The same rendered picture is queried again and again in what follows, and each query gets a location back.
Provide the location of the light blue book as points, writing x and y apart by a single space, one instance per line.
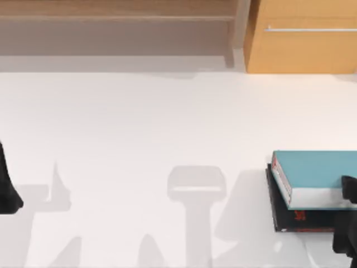
309 170

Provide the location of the black book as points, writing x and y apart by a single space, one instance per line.
287 219

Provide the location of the wooden cupboard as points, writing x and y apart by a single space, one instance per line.
301 53

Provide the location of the open wooden shelf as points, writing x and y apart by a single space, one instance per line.
117 18

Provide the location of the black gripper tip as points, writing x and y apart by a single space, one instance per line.
7 192

